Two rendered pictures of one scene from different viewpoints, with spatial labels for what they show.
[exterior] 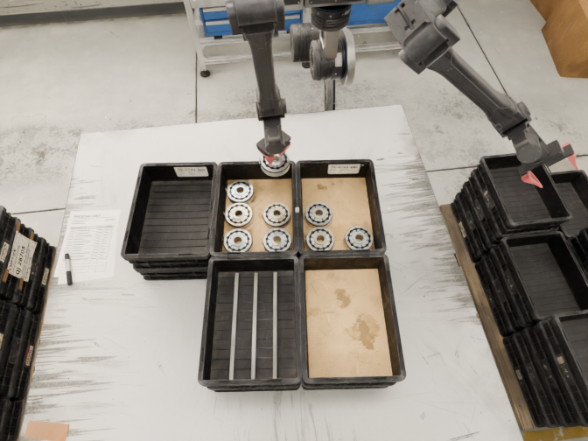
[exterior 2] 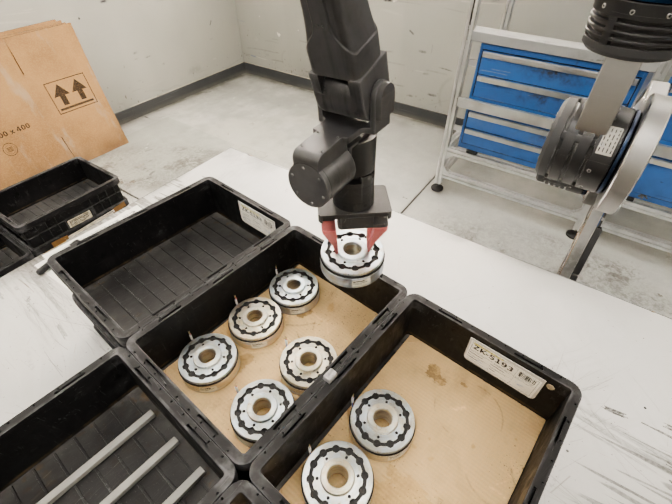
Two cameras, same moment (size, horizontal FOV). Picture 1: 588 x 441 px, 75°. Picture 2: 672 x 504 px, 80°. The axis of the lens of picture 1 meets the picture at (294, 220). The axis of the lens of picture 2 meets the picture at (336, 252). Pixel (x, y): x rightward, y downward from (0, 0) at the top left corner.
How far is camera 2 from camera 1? 0.81 m
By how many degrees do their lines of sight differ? 30
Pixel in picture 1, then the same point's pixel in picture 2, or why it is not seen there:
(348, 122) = (583, 308)
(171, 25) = (437, 135)
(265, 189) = (337, 311)
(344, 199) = (463, 433)
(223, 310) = (64, 461)
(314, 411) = not seen: outside the picture
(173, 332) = not seen: hidden behind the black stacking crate
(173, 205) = (203, 251)
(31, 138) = not seen: hidden behind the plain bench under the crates
